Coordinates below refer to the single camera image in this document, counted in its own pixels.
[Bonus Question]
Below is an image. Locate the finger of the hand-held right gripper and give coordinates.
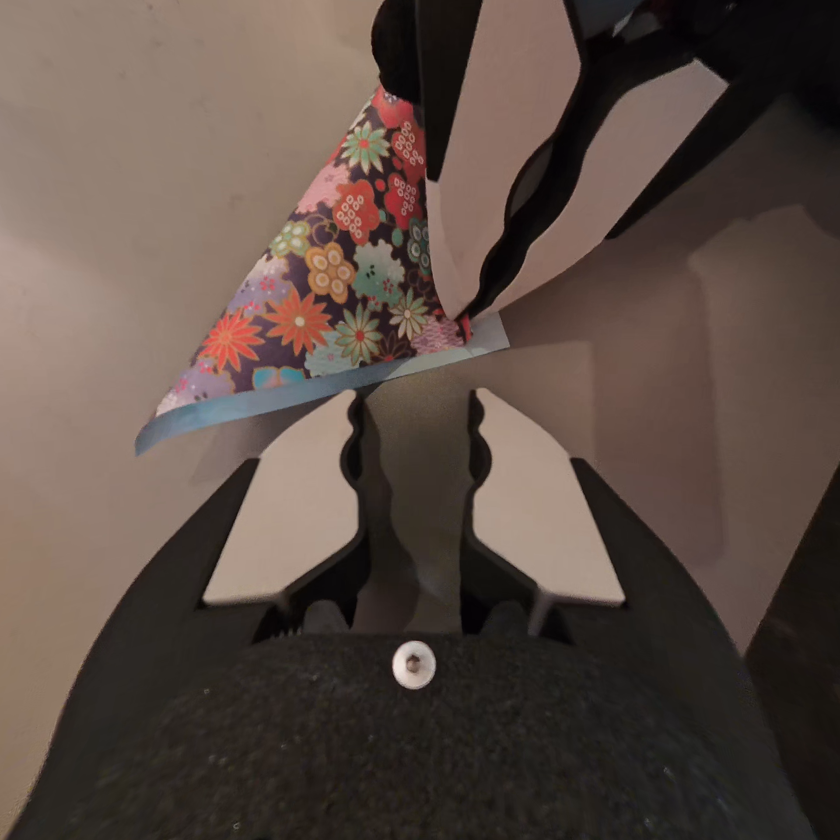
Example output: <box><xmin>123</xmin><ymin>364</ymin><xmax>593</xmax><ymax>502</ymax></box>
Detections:
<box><xmin>425</xmin><ymin>0</ymin><xmax>586</xmax><ymax>318</ymax></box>
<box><xmin>468</xmin><ymin>58</ymin><xmax>731</xmax><ymax>324</ymax></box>

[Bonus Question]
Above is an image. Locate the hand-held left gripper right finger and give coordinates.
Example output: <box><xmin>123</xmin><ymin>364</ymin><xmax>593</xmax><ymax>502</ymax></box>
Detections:
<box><xmin>459</xmin><ymin>387</ymin><xmax>627</xmax><ymax>635</ymax></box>

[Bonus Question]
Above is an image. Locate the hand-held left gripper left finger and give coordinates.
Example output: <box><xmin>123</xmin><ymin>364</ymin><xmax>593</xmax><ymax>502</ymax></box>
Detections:
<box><xmin>202</xmin><ymin>389</ymin><xmax>371</xmax><ymax>631</ymax></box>

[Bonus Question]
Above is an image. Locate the floral origami paper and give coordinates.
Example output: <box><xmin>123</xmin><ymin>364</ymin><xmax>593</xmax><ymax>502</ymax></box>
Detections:
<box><xmin>134</xmin><ymin>85</ymin><xmax>511</xmax><ymax>457</ymax></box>

